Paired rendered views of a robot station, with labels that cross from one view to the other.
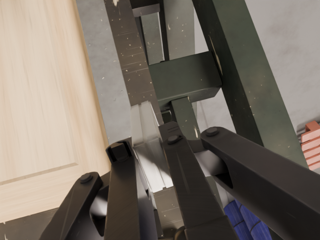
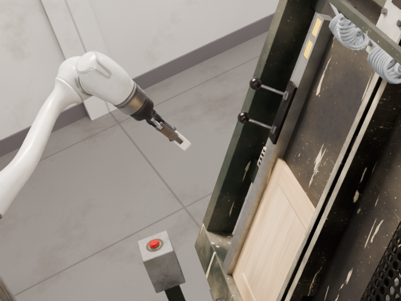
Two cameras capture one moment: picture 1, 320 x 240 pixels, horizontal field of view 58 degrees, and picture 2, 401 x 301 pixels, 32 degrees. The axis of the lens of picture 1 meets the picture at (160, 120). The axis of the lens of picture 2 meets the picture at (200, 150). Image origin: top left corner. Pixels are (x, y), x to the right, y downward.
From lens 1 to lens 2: 2.08 m
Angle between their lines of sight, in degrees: 59
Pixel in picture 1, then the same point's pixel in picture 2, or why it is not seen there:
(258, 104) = (237, 134)
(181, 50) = not seen: hidden behind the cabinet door
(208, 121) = not seen: outside the picture
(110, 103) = (255, 189)
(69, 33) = (250, 236)
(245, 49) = (228, 157)
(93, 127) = (268, 190)
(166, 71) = not seen: hidden behind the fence
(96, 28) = (241, 223)
